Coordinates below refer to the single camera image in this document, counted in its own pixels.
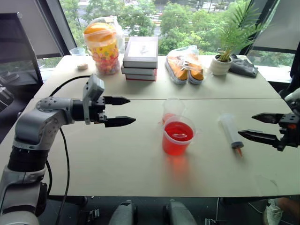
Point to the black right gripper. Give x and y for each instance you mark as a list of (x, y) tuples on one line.
[(291, 133)]

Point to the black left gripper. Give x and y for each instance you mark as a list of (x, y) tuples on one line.
[(99, 104)]

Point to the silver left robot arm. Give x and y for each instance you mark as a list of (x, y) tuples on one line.
[(32, 126)]

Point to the clear plastic syringe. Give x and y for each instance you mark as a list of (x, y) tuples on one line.
[(229, 131)]

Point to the small clear plastic cup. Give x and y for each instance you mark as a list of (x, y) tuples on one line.
[(173, 107)]

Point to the cup of red liquid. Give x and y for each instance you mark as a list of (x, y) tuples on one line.
[(178, 140)]

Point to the clear measuring cup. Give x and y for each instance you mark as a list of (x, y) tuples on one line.
[(77, 52)]

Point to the thin dark book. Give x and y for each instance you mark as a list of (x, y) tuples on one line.
[(140, 77), (138, 71)]

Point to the small white round lump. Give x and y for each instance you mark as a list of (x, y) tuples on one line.
[(82, 66)]

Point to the candy bag with orange lid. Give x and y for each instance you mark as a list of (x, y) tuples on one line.
[(104, 51)]

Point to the grey folded cloth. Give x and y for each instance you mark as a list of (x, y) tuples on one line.
[(243, 65)]

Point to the yellow canvas sneaker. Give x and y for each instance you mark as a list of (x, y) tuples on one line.
[(179, 70), (195, 71)]

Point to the white ribbed plant pot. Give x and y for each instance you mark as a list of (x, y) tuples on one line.
[(220, 66)]

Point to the black table foot bar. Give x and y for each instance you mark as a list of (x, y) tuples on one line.
[(241, 201)]

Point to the bystander bare leg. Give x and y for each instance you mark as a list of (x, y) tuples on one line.
[(290, 205)]

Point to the white bystander sneaker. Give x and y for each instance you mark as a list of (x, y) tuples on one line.
[(273, 213)]

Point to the clear plastic shoe bag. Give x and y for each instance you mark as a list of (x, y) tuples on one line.
[(185, 52)]

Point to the green palm plant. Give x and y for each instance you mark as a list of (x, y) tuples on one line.
[(236, 32)]

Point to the grey roller blind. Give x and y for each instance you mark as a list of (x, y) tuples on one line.
[(28, 21), (279, 28)]

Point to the grey rounded robot leg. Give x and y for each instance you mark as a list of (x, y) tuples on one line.
[(123, 214), (179, 214)]

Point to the dark equipment beside table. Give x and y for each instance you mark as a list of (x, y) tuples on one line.
[(5, 93)]

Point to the black monitor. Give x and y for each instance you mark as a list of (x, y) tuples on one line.
[(16, 47)]

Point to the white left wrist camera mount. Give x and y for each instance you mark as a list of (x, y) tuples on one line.
[(93, 86)]

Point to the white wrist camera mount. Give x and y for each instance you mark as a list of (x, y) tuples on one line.
[(93, 86), (294, 99)]

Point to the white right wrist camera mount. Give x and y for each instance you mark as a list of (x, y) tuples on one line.
[(294, 99)]

